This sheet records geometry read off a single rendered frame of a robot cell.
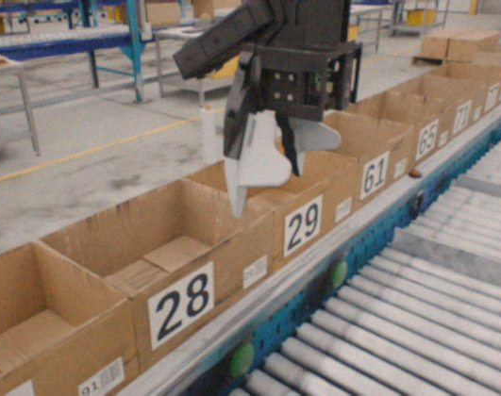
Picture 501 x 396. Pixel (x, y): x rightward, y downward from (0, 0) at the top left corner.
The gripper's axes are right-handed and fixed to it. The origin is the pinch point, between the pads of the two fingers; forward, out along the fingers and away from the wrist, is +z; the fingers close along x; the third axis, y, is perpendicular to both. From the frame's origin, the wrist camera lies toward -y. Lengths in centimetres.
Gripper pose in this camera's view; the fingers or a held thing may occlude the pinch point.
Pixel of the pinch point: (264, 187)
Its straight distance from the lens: 48.1
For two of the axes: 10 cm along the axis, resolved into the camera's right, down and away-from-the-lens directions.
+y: 8.4, 2.5, -4.9
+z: 0.0, 9.0, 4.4
